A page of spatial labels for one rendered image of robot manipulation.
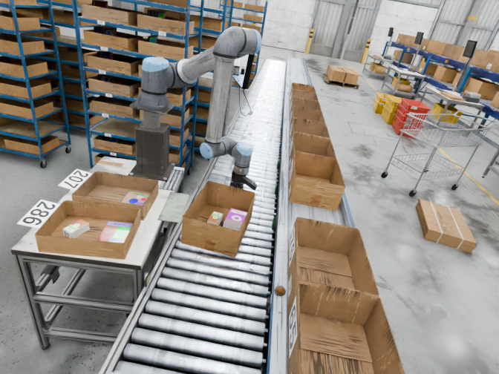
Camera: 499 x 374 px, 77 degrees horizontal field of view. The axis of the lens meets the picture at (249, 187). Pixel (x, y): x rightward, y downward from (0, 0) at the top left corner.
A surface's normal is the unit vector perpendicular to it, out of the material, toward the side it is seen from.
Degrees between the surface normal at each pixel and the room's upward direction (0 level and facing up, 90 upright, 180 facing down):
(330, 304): 89
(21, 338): 0
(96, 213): 88
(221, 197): 89
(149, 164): 90
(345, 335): 2
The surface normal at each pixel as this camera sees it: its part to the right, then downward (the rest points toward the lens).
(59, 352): 0.15, -0.85
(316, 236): -0.11, 0.47
